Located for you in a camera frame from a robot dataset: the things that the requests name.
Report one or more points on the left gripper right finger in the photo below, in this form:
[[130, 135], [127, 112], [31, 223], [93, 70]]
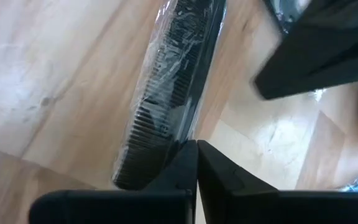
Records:
[[259, 208]]

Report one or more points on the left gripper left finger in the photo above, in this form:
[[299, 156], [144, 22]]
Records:
[[135, 208]]

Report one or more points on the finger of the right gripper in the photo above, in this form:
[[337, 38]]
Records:
[[322, 46]]

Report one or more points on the black comb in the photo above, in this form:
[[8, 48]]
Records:
[[154, 149]]

